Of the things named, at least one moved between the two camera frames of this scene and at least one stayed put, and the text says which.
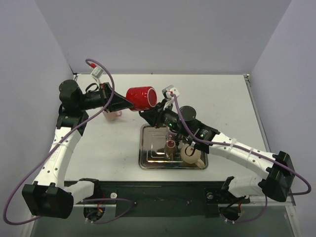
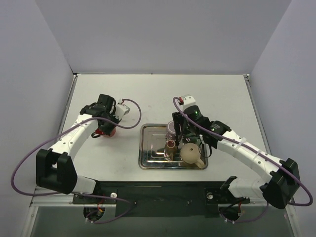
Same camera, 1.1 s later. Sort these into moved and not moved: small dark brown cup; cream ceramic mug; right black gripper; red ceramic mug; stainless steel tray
Moved: right black gripper; red ceramic mug
Not moved: small dark brown cup; cream ceramic mug; stainless steel tray
